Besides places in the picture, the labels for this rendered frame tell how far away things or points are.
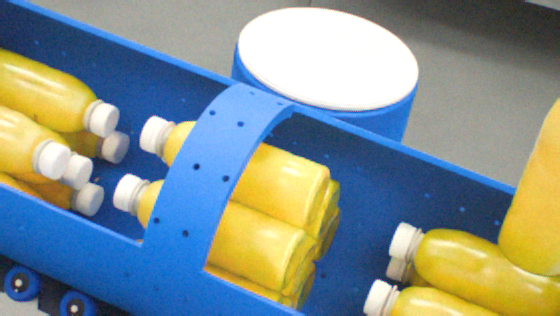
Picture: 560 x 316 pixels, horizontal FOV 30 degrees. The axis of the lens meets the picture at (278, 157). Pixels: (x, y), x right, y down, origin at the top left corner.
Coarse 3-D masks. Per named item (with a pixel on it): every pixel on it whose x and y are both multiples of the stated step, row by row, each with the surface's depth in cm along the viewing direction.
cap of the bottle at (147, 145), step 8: (152, 120) 113; (160, 120) 113; (144, 128) 112; (152, 128) 112; (160, 128) 112; (144, 136) 112; (152, 136) 112; (144, 144) 112; (152, 144) 112; (152, 152) 113
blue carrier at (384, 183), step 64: (0, 0) 126; (64, 64) 132; (128, 64) 126; (192, 64) 116; (128, 128) 132; (192, 128) 104; (256, 128) 104; (320, 128) 118; (0, 192) 107; (192, 192) 101; (384, 192) 121; (448, 192) 117; (512, 192) 107; (64, 256) 108; (128, 256) 104; (192, 256) 101; (384, 256) 124
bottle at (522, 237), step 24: (552, 120) 85; (552, 144) 85; (528, 168) 88; (552, 168) 85; (528, 192) 88; (552, 192) 86; (528, 216) 89; (552, 216) 87; (504, 240) 92; (528, 240) 90; (552, 240) 89; (528, 264) 91; (552, 264) 90
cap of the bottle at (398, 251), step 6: (402, 228) 112; (408, 228) 113; (414, 228) 113; (396, 234) 112; (402, 234) 112; (408, 234) 112; (396, 240) 112; (402, 240) 112; (408, 240) 112; (396, 246) 112; (402, 246) 112; (390, 252) 113; (396, 252) 112; (402, 252) 112; (402, 258) 113
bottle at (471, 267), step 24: (432, 240) 111; (456, 240) 110; (480, 240) 110; (432, 264) 110; (456, 264) 109; (480, 264) 108; (504, 264) 108; (456, 288) 109; (480, 288) 108; (504, 288) 107; (528, 288) 107; (552, 288) 107; (504, 312) 109; (528, 312) 107; (552, 312) 106
